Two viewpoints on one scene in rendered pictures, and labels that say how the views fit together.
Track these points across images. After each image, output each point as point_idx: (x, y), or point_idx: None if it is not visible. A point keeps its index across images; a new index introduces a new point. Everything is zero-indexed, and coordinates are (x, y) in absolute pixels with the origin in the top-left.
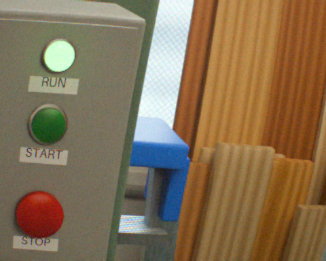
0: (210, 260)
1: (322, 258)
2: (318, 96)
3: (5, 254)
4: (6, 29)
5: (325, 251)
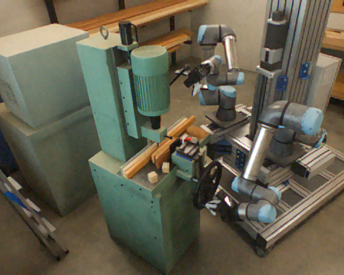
0: None
1: (26, 102)
2: None
3: None
4: None
5: (25, 101)
